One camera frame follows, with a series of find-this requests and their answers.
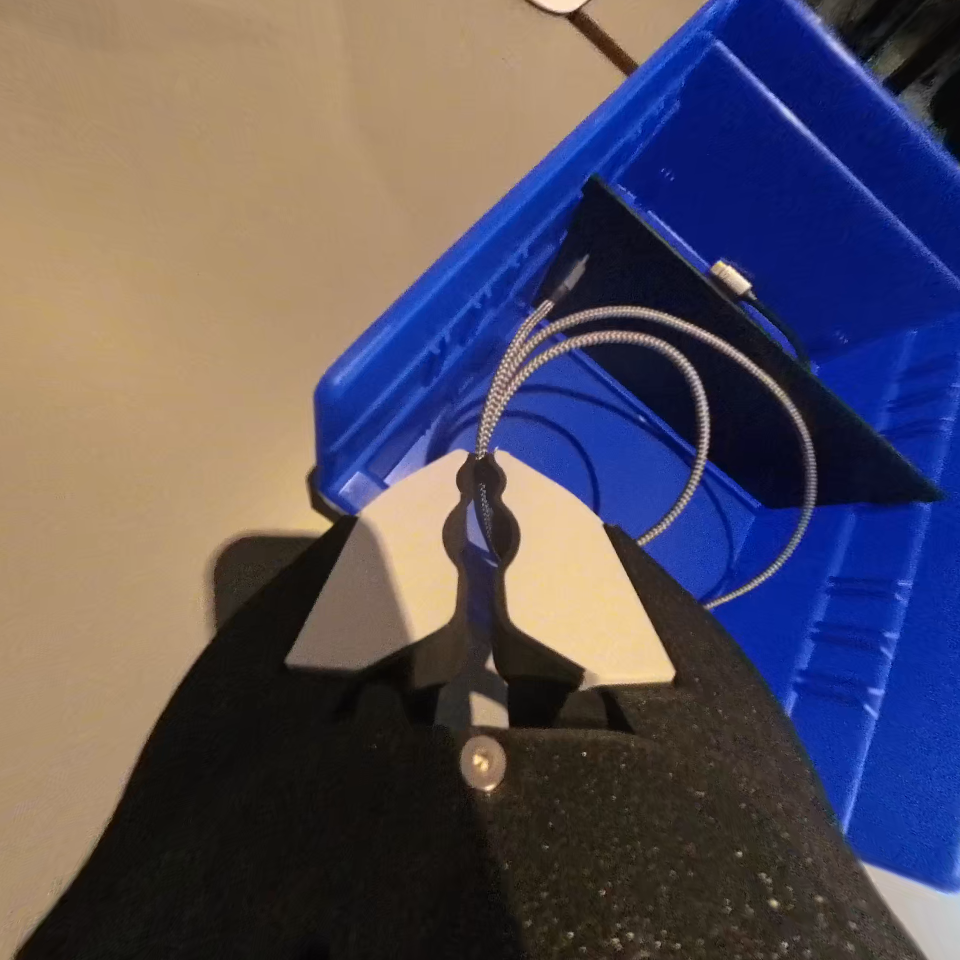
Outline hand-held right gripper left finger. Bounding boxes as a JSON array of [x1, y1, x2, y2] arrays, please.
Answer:
[[283, 450, 477, 695]]

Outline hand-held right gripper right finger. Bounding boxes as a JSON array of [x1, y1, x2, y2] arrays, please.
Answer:
[[486, 448, 678, 727]]

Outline grey braided usb cable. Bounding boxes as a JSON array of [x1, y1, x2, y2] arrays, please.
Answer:
[[472, 253, 819, 612]]

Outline blue plastic bin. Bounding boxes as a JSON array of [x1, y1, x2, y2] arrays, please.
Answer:
[[309, 0, 960, 880]]

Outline black divider panel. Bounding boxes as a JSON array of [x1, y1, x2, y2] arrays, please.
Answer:
[[534, 174, 946, 511]]

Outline black cable with silver plug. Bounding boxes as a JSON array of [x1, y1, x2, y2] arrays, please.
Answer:
[[707, 257, 817, 370]]

